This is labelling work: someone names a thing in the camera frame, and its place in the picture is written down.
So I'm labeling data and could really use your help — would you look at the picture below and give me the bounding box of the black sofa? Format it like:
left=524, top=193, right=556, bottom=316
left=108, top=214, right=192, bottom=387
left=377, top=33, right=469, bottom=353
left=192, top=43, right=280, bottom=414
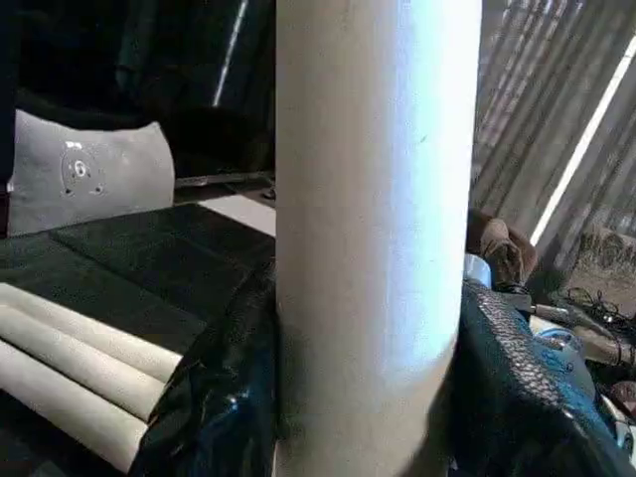
left=0, top=0, right=277, bottom=205

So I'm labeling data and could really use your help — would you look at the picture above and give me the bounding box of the black work mat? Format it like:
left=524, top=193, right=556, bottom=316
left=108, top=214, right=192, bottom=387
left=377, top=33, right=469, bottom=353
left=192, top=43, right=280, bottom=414
left=0, top=201, right=279, bottom=477

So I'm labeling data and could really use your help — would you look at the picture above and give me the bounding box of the brown cloth bundle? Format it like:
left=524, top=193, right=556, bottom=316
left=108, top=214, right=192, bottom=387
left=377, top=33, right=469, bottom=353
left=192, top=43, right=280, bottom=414
left=466, top=208, right=542, bottom=295

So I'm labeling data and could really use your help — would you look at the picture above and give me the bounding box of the grey printed cushion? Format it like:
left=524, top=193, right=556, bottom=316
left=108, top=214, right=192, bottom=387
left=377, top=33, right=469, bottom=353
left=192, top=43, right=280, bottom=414
left=9, top=108, right=177, bottom=238

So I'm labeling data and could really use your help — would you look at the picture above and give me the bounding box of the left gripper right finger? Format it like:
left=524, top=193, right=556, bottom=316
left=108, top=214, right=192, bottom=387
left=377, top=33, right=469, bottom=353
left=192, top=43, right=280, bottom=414
left=421, top=282, right=636, bottom=477

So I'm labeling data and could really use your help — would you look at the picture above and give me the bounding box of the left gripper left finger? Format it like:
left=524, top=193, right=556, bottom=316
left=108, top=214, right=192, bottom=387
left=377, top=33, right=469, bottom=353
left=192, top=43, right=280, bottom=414
left=131, top=270, right=299, bottom=477

